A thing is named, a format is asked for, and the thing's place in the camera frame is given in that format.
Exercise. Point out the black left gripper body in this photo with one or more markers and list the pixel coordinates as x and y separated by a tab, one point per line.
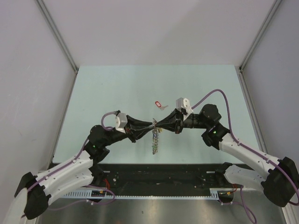
128	127

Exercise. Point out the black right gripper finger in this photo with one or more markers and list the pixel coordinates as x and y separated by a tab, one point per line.
170	120
171	128

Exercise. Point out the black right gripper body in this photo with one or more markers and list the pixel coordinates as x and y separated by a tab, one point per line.
188	123

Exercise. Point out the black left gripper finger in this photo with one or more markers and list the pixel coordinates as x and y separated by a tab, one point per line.
140	123
139	132

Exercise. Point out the large keyring with many rings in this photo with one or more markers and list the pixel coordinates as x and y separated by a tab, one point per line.
155	137

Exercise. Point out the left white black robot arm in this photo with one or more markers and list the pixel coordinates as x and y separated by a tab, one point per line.
81	169

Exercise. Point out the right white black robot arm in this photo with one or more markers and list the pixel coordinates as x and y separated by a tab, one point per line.
277	179

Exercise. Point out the key with red tag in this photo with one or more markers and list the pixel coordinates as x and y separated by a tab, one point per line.
160	106

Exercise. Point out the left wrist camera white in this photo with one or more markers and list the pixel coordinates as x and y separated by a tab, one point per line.
121	121

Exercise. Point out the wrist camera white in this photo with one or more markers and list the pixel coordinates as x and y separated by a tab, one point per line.
121	121
183	105

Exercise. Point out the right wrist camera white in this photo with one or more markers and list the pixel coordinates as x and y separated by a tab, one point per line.
183	105

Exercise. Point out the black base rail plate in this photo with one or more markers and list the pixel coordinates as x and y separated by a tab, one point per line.
196	175

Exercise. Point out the slotted cable duct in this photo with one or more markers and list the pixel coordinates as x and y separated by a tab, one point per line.
154	192

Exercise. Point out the aluminium frame post right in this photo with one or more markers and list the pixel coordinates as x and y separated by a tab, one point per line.
261	32

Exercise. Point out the aluminium frame post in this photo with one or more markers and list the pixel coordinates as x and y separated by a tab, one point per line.
261	32
56	33

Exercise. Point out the aluminium frame post left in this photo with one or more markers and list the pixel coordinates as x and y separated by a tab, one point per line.
56	33

